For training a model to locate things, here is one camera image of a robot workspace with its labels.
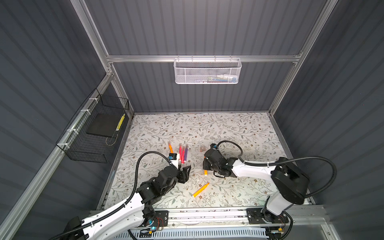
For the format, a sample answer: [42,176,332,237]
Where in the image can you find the purple highlighter pen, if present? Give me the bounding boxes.
[184,145,188,163]

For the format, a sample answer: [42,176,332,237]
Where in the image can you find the yellow highlighter pen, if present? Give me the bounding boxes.
[193,183,210,198]

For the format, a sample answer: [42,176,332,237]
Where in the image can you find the pink highlighter pen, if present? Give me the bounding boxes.
[179,144,183,158]

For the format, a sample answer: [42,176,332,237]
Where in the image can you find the red-pink highlighter pen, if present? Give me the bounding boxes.
[181,146,185,164]

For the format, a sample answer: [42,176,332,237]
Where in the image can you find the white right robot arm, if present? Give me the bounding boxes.
[203,145,310,222]

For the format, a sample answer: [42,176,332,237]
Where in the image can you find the items in white basket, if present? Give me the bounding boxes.
[195,75,239,84]

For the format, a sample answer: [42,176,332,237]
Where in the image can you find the yellow highlighter in basket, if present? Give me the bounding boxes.
[116,114,126,132]

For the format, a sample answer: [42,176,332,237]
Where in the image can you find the black pad in basket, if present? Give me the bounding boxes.
[86,114,121,138]

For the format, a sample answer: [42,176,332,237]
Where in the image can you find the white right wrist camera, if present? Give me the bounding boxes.
[210,144,218,150]

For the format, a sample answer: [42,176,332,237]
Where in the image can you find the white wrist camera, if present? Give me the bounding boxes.
[169,153,180,169]
[210,144,218,150]

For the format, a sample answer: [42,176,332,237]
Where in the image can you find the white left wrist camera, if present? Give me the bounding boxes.
[169,153,180,169]

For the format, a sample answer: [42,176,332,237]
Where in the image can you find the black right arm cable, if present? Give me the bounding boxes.
[216,140,338,199]

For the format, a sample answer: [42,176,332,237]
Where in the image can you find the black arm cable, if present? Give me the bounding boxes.
[49,150,172,240]
[216,140,338,199]

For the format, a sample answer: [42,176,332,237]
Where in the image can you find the white wire mesh basket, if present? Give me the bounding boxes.
[174,58,242,85]

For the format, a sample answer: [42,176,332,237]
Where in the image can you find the black wire mesh basket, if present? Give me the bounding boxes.
[57,90,130,164]

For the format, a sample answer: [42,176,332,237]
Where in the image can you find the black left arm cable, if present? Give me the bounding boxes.
[49,150,172,240]

